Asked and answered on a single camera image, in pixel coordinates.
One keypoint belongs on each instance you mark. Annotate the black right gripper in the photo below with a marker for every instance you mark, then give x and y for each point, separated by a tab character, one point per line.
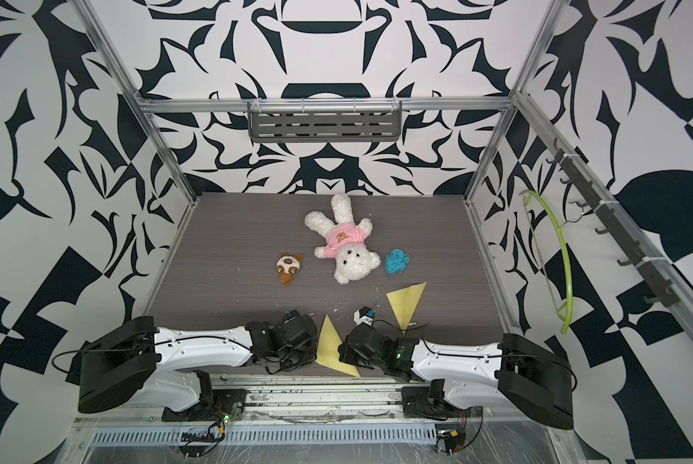
344	350

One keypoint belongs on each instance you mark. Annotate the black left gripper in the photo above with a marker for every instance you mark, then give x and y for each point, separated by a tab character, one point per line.
294	365

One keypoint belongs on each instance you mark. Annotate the yellow square paper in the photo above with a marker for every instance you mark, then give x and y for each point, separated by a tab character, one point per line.
404	303

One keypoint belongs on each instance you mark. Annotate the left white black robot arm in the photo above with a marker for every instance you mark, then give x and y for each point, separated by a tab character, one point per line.
143	364

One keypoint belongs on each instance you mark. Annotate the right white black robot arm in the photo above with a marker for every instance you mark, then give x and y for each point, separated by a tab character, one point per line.
517	373

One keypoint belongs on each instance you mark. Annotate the small brown white plush toy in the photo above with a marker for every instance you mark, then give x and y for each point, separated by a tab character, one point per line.
287	266

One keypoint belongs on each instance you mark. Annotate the teal yarn bundle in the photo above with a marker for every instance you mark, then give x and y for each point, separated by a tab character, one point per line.
396	261

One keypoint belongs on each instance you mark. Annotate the white plush bunny pink shirt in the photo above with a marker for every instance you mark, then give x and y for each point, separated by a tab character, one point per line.
345	240

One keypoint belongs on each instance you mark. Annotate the grey perforated metal shelf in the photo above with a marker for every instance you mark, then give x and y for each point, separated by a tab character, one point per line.
324	121

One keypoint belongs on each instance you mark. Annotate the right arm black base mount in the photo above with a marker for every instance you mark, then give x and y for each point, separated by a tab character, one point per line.
452	389

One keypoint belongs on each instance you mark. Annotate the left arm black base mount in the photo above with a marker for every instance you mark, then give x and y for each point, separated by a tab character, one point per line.
226	404

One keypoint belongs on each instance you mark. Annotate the white slotted cable duct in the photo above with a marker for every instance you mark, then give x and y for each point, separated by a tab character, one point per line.
271	435

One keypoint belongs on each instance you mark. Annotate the grey wall hook rail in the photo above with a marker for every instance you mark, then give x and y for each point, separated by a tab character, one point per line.
619	225

